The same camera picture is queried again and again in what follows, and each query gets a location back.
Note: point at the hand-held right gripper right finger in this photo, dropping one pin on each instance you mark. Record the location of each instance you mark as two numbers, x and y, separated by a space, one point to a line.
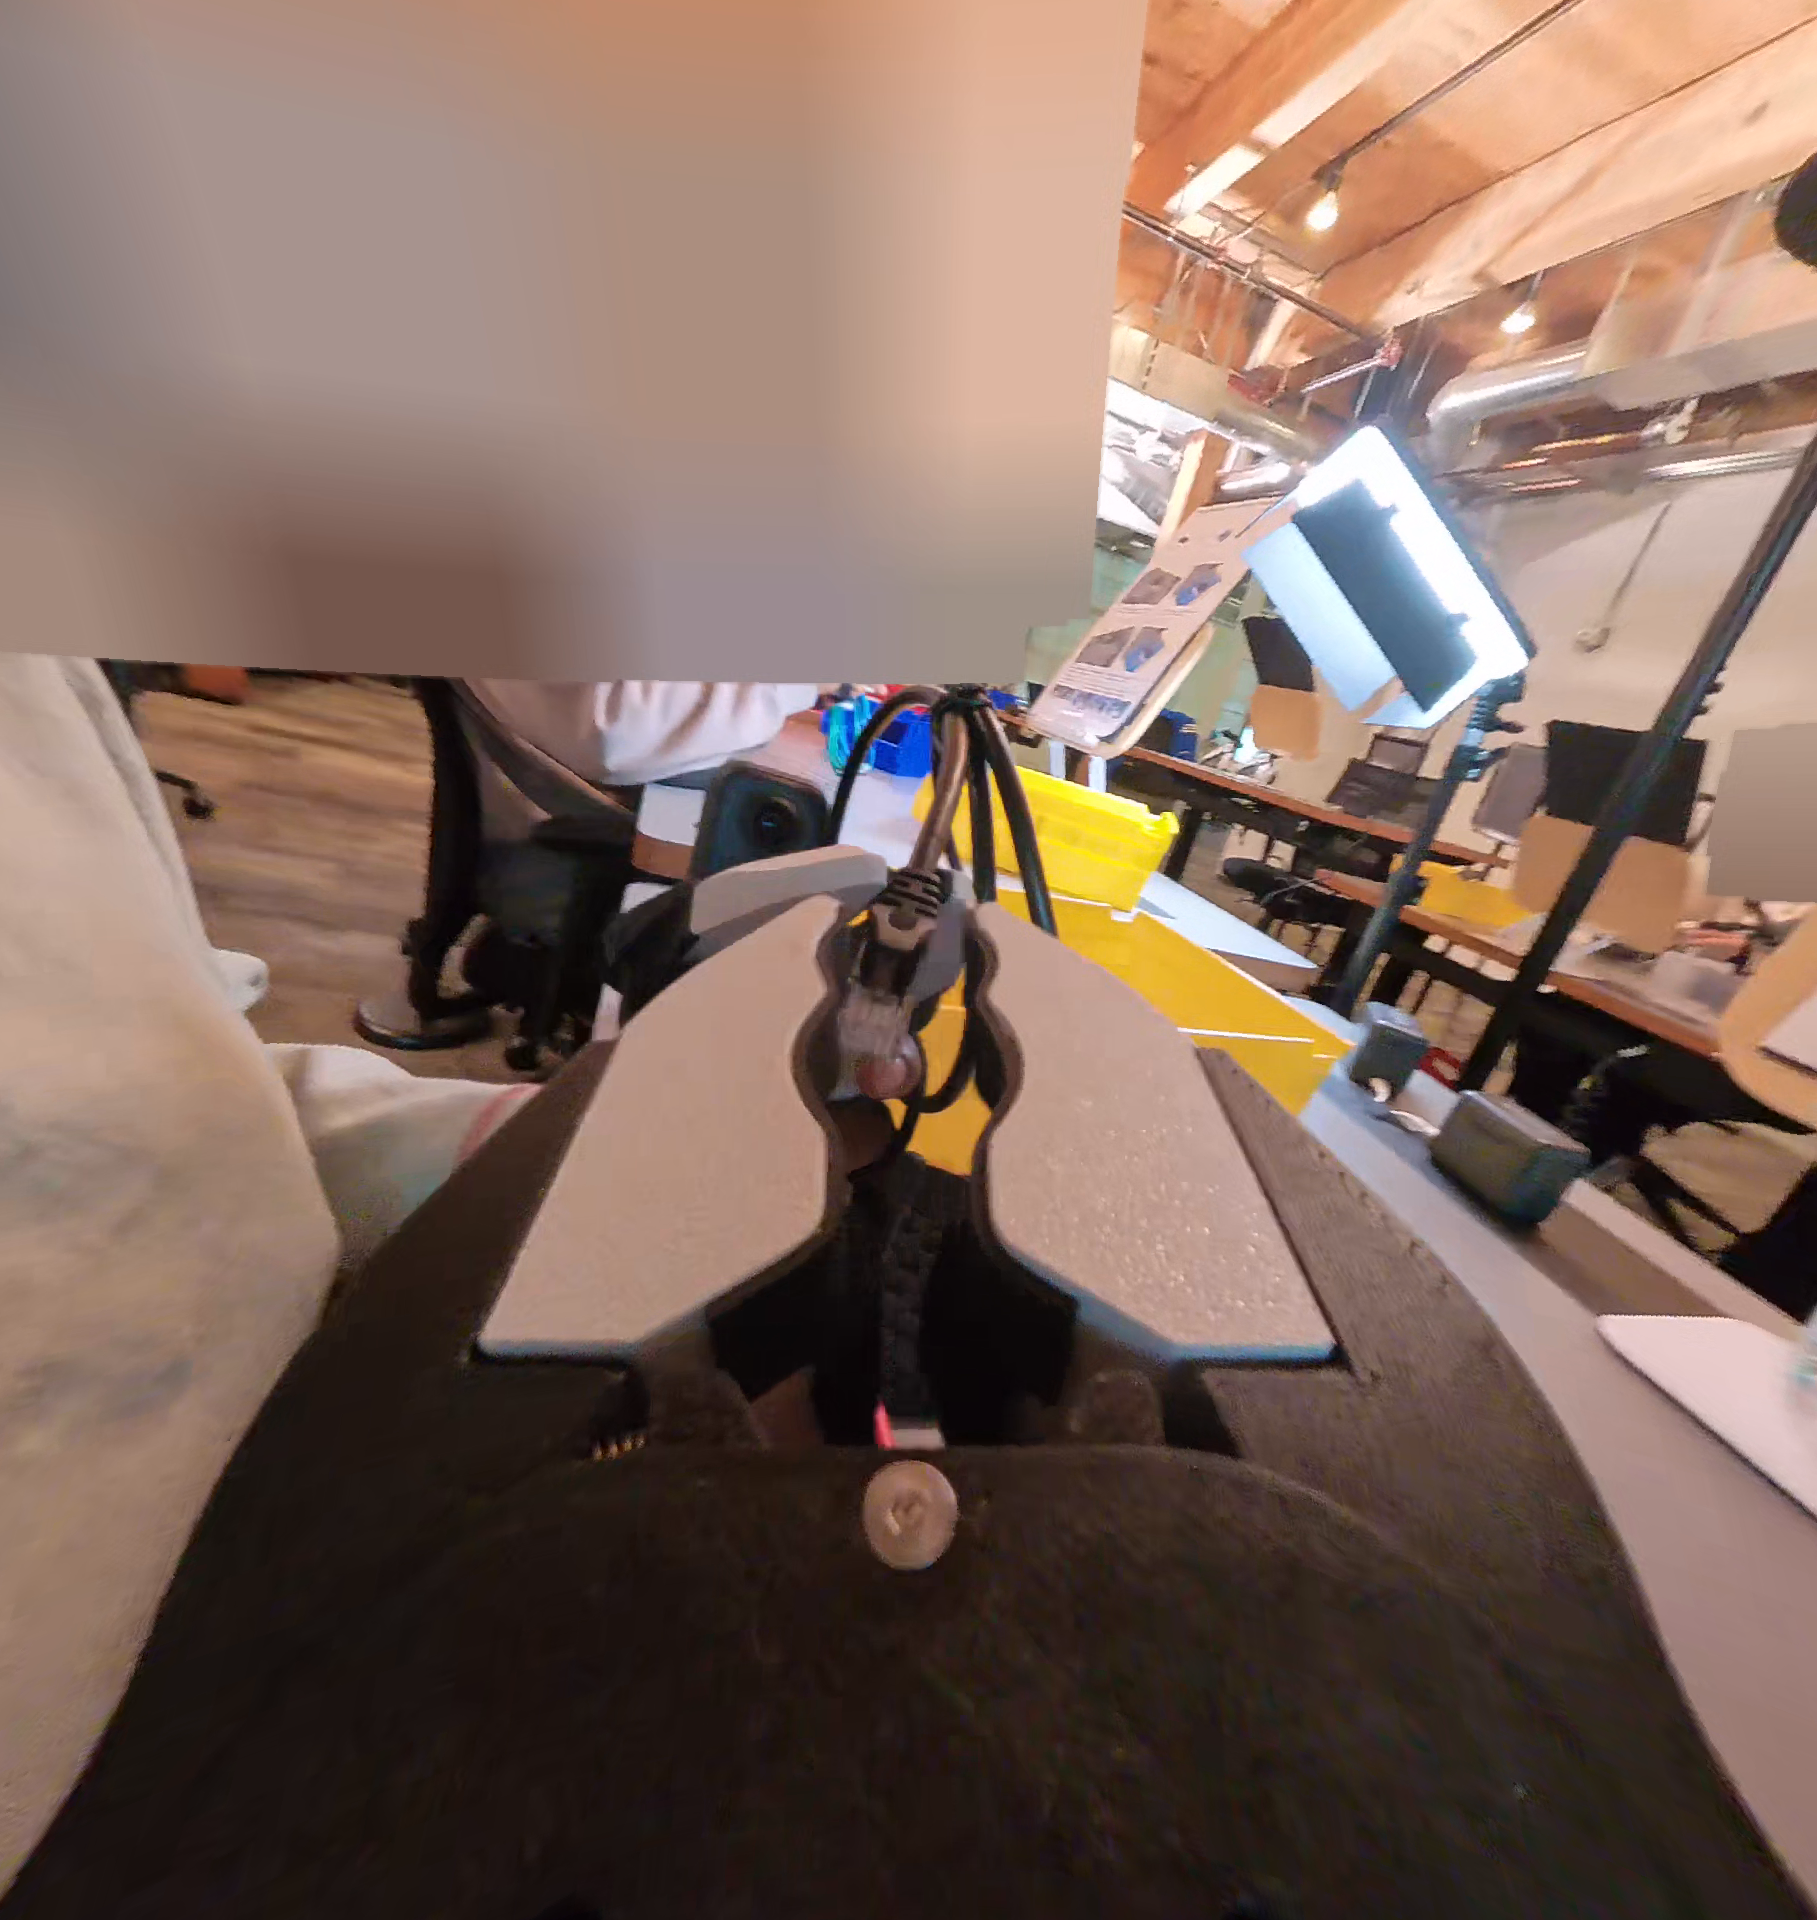
1148 1170

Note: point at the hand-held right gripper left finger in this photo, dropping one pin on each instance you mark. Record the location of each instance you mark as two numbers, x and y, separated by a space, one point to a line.
653 1139

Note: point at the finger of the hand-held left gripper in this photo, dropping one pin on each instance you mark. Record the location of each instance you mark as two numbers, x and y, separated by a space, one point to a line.
781 889

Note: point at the blue storage bin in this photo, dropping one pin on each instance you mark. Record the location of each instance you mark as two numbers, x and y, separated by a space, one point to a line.
893 743

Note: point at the grey metal block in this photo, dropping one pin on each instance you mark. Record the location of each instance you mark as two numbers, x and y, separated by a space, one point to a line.
1508 1153
1388 1045

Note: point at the black light stand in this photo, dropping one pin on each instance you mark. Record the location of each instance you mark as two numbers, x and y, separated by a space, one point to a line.
1425 855

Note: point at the cardboard box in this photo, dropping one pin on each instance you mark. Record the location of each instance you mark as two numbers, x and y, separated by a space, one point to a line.
1613 900

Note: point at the person's white sweater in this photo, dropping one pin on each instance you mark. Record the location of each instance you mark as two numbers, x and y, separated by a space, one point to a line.
99 1200

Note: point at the white light panel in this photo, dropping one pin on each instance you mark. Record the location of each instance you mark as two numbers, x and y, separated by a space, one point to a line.
1307 599

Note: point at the black monitor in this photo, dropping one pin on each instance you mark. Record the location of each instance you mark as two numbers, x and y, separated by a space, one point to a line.
1620 780

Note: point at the black slanted pole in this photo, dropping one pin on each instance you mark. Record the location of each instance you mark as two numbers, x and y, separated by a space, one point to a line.
1673 720

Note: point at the ceiling lamp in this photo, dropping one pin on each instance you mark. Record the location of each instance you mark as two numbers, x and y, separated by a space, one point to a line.
1518 319
1321 205

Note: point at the wooden table black frame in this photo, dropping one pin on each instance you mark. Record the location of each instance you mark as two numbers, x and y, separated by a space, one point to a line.
1237 788
1598 991

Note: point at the silver ventilation duct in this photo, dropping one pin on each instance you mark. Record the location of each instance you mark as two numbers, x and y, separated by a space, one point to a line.
1508 383

